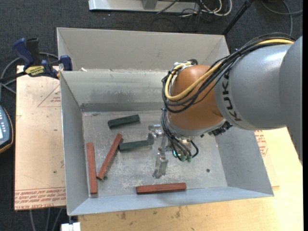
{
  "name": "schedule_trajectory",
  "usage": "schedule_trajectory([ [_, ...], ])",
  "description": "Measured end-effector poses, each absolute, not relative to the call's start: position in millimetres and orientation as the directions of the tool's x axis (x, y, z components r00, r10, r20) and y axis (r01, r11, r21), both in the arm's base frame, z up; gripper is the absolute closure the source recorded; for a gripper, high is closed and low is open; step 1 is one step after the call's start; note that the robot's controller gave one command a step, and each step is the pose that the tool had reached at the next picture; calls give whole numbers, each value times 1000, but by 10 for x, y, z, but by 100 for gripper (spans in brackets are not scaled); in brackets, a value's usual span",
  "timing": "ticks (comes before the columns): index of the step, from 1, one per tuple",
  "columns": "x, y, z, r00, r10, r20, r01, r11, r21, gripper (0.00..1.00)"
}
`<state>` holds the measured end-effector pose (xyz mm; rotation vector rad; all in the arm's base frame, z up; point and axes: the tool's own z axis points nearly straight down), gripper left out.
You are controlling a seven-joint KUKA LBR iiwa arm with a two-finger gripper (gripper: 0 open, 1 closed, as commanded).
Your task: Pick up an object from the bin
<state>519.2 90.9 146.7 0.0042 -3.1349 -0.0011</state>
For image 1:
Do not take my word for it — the dark green flat block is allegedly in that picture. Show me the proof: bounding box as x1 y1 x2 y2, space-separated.
107 114 141 129
118 140 154 152

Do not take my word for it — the grey metal bin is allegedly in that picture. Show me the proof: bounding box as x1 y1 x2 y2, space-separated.
56 27 275 217

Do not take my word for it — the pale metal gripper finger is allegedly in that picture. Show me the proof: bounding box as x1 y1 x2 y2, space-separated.
147 124 163 146
152 154 169 179

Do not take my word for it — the red-brown flat block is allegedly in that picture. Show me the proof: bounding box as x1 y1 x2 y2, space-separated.
135 182 187 195
86 142 99 195
96 133 124 181

